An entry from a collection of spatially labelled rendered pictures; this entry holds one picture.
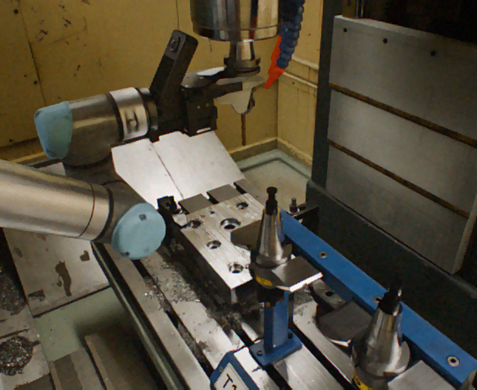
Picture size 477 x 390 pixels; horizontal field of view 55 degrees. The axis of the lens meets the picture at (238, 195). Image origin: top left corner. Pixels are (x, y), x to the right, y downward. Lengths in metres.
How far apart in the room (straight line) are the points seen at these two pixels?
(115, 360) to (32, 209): 0.71
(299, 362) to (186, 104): 0.54
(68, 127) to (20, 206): 0.17
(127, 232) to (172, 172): 1.23
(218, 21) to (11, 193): 0.38
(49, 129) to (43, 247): 1.01
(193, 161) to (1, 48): 0.77
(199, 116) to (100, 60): 1.06
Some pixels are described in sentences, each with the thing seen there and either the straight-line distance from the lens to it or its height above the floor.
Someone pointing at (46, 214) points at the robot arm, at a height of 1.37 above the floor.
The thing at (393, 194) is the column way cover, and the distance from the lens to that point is 1.24.
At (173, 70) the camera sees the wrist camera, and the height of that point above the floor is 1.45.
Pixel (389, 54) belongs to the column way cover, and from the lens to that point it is 1.13.
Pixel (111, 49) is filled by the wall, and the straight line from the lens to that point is 1.79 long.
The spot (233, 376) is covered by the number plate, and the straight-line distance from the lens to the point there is 0.88.
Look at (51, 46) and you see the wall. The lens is 1.73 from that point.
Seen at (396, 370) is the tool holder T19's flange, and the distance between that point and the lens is 0.57.
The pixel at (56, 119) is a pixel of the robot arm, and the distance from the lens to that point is 0.69.
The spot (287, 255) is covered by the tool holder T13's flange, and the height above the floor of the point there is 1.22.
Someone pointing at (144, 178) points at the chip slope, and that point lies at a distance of 1.80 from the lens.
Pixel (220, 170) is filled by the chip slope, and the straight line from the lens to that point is 1.86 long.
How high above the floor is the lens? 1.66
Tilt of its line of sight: 33 degrees down
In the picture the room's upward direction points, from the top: 2 degrees counter-clockwise
